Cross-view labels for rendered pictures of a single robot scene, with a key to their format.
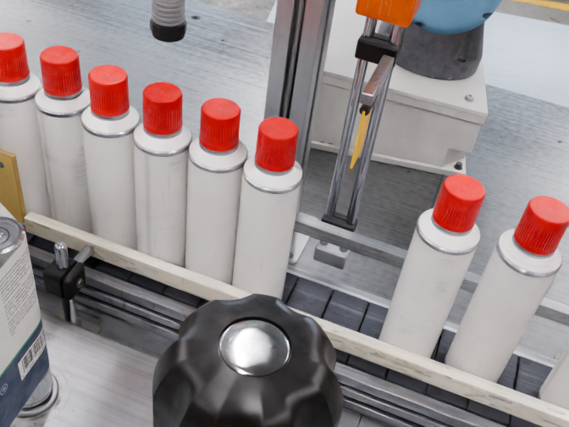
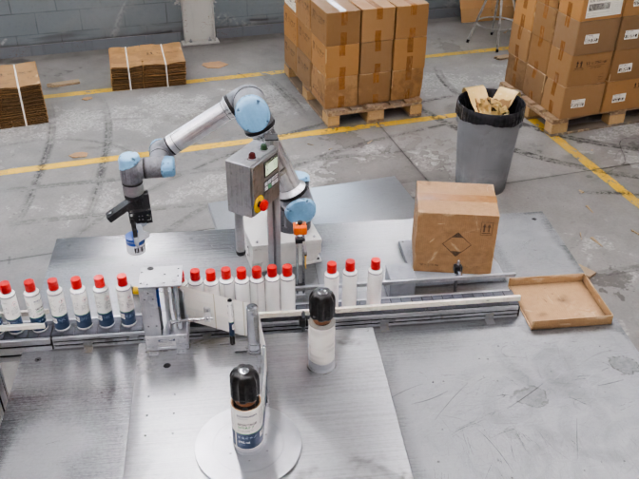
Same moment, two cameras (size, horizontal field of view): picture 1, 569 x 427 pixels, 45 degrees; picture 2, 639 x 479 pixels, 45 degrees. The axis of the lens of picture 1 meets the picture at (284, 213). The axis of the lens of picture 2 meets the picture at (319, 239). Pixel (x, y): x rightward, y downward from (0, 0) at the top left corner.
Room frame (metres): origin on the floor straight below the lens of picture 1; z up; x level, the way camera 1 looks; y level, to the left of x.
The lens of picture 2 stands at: (-1.56, 0.71, 2.61)
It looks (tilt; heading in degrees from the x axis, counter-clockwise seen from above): 34 degrees down; 338
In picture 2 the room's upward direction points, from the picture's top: 1 degrees clockwise
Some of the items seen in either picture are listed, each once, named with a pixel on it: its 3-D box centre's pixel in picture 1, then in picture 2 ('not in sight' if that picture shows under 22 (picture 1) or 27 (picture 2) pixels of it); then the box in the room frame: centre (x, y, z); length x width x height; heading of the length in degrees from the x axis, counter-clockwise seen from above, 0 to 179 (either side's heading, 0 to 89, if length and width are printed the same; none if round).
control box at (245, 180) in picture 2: not in sight; (253, 179); (0.57, 0.09, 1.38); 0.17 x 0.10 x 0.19; 130
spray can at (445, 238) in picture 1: (430, 277); (331, 287); (0.42, -0.13, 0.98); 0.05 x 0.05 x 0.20
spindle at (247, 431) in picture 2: not in sight; (245, 408); (-0.07, 0.33, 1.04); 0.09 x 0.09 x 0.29
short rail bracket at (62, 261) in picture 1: (77, 277); not in sight; (0.44, 0.19, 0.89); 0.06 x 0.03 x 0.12; 165
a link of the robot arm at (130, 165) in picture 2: not in sight; (131, 168); (0.93, 0.43, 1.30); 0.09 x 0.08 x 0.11; 78
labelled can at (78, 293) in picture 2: not in sight; (80, 302); (0.65, 0.69, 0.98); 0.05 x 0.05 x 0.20
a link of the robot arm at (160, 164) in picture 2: not in sight; (159, 164); (0.92, 0.33, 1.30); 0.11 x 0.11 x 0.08; 78
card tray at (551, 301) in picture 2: not in sight; (558, 300); (0.20, -0.96, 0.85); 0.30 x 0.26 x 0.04; 75
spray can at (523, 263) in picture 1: (505, 298); (349, 284); (0.41, -0.20, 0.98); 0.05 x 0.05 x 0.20
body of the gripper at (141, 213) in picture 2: not in sight; (138, 206); (0.93, 0.43, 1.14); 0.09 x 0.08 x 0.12; 85
